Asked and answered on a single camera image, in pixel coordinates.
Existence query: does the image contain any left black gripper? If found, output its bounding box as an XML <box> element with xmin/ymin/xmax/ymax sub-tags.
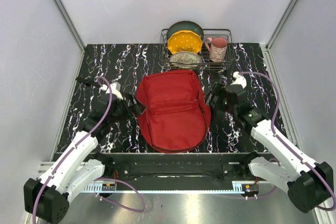
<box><xmin>109</xmin><ymin>92</ymin><xmax>146</xmax><ymax>124</ymax></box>

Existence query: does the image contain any red student backpack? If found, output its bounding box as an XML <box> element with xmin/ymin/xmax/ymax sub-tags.
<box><xmin>75</xmin><ymin>69</ymin><xmax>212</xmax><ymax>154</ymax></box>

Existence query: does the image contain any black wire dish rack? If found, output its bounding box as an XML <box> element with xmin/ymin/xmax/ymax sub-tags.
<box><xmin>160</xmin><ymin>28</ymin><xmax>234</xmax><ymax>69</ymax></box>

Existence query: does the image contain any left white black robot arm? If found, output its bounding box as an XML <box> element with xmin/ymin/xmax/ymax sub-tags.
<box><xmin>24</xmin><ymin>91</ymin><xmax>145</xmax><ymax>223</ymax></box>

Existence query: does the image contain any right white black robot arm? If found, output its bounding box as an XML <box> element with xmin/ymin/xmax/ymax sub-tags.
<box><xmin>206</xmin><ymin>83</ymin><xmax>335</xmax><ymax>213</ymax></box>

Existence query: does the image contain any pink patterned mug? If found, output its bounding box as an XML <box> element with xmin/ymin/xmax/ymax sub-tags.
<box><xmin>205</xmin><ymin>37</ymin><xmax>228</xmax><ymax>63</ymax></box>

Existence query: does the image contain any grey patterned small plate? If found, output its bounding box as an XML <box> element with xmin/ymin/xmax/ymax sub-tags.
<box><xmin>170</xmin><ymin>51</ymin><xmax>202</xmax><ymax>68</ymax></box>

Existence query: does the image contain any yellow dotted plate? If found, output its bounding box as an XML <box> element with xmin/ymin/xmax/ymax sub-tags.
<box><xmin>167</xmin><ymin>30</ymin><xmax>203</xmax><ymax>54</ymax></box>

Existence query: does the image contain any dark green plate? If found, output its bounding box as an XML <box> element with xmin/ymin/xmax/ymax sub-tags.
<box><xmin>166</xmin><ymin>20</ymin><xmax>204</xmax><ymax>40</ymax></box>

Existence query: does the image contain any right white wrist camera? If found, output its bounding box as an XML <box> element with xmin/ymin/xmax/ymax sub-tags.
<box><xmin>232</xmin><ymin>71</ymin><xmax>247</xmax><ymax>89</ymax></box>

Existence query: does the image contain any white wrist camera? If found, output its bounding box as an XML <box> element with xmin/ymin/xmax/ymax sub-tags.
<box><xmin>100</xmin><ymin>82</ymin><xmax>123</xmax><ymax>100</ymax></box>
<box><xmin>232</xmin><ymin>71</ymin><xmax>247</xmax><ymax>89</ymax></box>

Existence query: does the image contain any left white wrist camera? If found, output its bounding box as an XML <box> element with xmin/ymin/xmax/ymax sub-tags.
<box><xmin>100</xmin><ymin>82</ymin><xmax>123</xmax><ymax>100</ymax></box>

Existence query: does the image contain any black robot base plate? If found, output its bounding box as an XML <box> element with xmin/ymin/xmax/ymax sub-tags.
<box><xmin>83</xmin><ymin>153</ymin><xmax>271</xmax><ymax>183</ymax></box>

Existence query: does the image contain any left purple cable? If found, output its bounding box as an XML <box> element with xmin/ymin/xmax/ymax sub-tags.
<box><xmin>32</xmin><ymin>76</ymin><xmax>146</xmax><ymax>224</ymax></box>

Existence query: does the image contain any purple cable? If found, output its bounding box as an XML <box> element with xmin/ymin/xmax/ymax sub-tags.
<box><xmin>217</xmin><ymin>71</ymin><xmax>336</xmax><ymax>211</ymax></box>
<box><xmin>32</xmin><ymin>76</ymin><xmax>146</xmax><ymax>224</ymax></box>

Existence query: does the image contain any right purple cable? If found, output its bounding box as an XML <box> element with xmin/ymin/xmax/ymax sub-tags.
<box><xmin>217</xmin><ymin>71</ymin><xmax>336</xmax><ymax>211</ymax></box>

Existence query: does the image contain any aluminium frame rail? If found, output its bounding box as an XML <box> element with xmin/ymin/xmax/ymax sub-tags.
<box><xmin>52</xmin><ymin>0</ymin><xmax>86</xmax><ymax>52</ymax></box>

